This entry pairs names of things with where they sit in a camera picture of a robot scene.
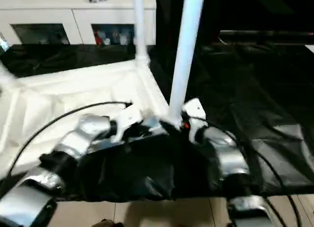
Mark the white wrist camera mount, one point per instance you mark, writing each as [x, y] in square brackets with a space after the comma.
[196, 107]
[127, 118]

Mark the dark robot torso part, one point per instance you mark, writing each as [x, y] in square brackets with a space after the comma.
[108, 223]

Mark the white flat panel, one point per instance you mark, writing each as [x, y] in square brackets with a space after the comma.
[310, 48]

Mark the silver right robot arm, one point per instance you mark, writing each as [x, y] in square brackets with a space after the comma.
[230, 160]

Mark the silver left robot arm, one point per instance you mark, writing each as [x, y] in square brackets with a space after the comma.
[76, 138]

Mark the black glossy mat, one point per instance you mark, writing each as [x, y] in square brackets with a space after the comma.
[245, 102]

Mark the white plastic table top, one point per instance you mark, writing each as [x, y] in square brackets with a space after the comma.
[49, 94]

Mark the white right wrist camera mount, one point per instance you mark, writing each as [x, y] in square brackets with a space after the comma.
[196, 107]

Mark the white cabinet with glass doors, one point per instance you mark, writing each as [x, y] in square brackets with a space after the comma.
[73, 13]

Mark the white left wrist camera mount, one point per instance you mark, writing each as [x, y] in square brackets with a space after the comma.
[127, 118]

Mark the light blue plastic wrap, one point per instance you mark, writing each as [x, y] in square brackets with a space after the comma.
[3, 42]

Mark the white plastic table leg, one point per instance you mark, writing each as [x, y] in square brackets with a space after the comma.
[186, 53]
[141, 28]
[6, 77]

